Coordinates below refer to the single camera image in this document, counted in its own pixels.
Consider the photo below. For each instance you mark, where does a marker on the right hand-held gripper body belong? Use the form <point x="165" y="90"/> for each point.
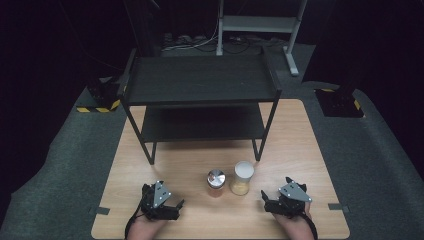
<point x="293" y="192"/>

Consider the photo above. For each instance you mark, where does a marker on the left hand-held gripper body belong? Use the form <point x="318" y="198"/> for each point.
<point x="161" y="195"/>

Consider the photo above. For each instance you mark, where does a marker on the white lid jar yellow contents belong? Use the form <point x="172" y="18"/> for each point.
<point x="243" y="170"/>

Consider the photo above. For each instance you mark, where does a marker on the silver lid jar orange contents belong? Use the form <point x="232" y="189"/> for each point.
<point x="216" y="178"/>

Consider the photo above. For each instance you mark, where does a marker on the black two-tier shelf rack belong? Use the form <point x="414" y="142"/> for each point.
<point x="200" y="78"/>

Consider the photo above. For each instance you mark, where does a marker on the person's right hand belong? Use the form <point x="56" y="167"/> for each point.
<point x="293" y="228"/>

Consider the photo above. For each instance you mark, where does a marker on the person's left hand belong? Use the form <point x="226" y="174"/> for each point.
<point x="145" y="230"/>

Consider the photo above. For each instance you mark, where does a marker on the grey tape piece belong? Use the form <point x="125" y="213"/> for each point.
<point x="101" y="210"/>
<point x="337" y="207"/>

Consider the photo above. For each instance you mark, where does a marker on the black base yellow striped edge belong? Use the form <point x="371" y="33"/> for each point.
<point x="338" y="103"/>
<point x="100" y="96"/>

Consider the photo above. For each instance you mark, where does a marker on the grey felt mat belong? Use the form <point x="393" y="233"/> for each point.
<point x="63" y="153"/>

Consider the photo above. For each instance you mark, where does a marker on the black power strip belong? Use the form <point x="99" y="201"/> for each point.
<point x="181" y="39"/>

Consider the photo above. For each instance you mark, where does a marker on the grey metal stand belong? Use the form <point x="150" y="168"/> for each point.
<point x="258" y="24"/>

